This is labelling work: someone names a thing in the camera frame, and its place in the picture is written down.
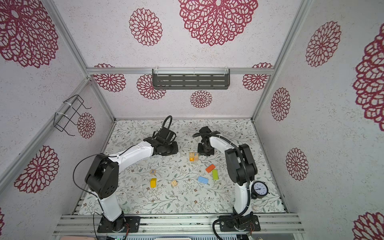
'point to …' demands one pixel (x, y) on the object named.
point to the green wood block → (215, 174)
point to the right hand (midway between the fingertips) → (202, 151)
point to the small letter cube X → (153, 171)
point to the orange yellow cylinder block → (191, 156)
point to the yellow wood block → (153, 182)
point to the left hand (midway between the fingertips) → (177, 151)
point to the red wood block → (210, 168)
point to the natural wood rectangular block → (196, 158)
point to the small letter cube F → (196, 154)
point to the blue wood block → (203, 179)
